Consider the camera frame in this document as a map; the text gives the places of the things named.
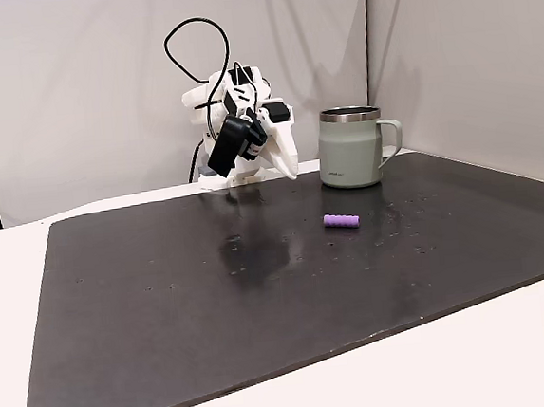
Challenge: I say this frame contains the purple pen grip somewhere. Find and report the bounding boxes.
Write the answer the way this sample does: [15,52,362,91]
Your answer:
[322,211,362,232]

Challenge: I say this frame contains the sage green steel-rimmed mug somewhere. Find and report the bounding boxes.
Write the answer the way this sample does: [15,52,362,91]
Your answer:
[313,101,408,192]

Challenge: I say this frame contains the black table mat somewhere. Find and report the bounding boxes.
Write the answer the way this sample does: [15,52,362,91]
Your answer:
[0,139,544,407]

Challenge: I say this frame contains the black camera box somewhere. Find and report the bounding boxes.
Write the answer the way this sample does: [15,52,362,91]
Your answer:
[202,111,272,178]

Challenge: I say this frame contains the black base power cable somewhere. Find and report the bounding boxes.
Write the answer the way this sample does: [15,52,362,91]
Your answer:
[186,140,209,184]

